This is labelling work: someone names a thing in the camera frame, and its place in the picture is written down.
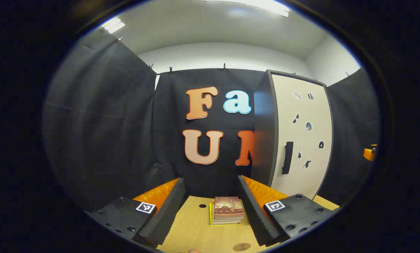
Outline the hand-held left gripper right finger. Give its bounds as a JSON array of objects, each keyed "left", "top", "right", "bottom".
[{"left": 238, "top": 175, "right": 341, "bottom": 247}]

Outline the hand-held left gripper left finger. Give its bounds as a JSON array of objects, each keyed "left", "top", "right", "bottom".
[{"left": 85, "top": 177, "right": 186, "bottom": 248}]

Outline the cream cabinet door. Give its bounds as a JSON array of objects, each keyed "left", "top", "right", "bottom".
[{"left": 271, "top": 74, "right": 333, "bottom": 200}]

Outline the grey cabinet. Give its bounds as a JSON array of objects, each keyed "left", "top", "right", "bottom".
[{"left": 250, "top": 70, "right": 334, "bottom": 197}]

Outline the black backdrop cloth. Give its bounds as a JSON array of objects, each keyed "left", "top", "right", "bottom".
[{"left": 43, "top": 30, "right": 381, "bottom": 213}]

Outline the long ceiling light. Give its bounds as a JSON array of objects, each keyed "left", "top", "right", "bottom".
[{"left": 203, "top": 0, "right": 291, "bottom": 17}]

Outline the small ceiling light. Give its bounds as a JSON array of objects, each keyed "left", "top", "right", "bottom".
[{"left": 103, "top": 18, "right": 126, "bottom": 34}]

